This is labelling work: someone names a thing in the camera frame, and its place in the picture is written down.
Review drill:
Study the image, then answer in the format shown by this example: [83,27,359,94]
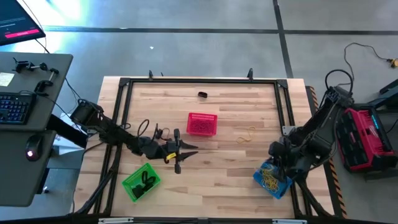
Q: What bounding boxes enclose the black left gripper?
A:
[160,128,199,175]

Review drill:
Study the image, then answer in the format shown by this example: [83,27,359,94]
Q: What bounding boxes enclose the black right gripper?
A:
[267,136,308,184]

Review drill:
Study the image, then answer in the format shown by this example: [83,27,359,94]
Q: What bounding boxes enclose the red plastic basket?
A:
[186,112,218,137]

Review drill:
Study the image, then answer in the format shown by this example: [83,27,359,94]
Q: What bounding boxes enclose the blue plastic basket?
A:
[252,161,294,200]

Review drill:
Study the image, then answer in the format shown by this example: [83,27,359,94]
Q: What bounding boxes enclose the black yellow hazard strip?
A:
[306,85,349,220]

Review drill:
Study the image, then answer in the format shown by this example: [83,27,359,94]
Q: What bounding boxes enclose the green plastic basket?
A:
[121,162,162,203]

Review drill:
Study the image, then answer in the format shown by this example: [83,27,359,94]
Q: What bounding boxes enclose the red black power station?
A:
[335,107,398,174]

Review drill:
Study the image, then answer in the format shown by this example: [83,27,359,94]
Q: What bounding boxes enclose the white paper sheets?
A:
[51,112,94,156]

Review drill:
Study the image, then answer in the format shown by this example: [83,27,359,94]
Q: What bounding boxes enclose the dark equipment base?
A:
[368,78,398,113]

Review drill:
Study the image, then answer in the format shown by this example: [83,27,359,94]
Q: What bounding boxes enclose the black desk leg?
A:
[46,113,90,149]

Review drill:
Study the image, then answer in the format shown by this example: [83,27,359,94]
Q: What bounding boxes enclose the black computer mouse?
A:
[24,134,44,162]

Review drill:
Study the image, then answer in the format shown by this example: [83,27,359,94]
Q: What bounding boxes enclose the black desk clamp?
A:
[12,57,49,74]
[33,67,60,94]

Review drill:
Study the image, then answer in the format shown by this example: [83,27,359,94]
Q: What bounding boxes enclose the dark grey side desk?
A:
[0,129,57,208]

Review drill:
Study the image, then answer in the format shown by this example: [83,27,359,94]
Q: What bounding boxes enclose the black backlit keyboard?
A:
[0,92,35,125]

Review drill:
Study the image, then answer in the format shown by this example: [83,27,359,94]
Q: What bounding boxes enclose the yellow sticky note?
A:
[0,72,16,87]

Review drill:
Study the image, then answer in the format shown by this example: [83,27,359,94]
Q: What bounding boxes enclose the monitor with red button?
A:
[0,0,47,47]

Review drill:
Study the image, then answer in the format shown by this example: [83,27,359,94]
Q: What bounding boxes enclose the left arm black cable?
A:
[77,98,171,144]

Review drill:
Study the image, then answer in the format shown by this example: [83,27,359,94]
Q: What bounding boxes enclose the silver metal bracket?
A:
[272,218,308,224]
[98,217,134,224]

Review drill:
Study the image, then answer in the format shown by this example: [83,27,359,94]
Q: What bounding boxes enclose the black metal table frame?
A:
[73,77,333,220]

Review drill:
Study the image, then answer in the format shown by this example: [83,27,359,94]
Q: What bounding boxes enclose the black floor cable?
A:
[343,42,393,88]

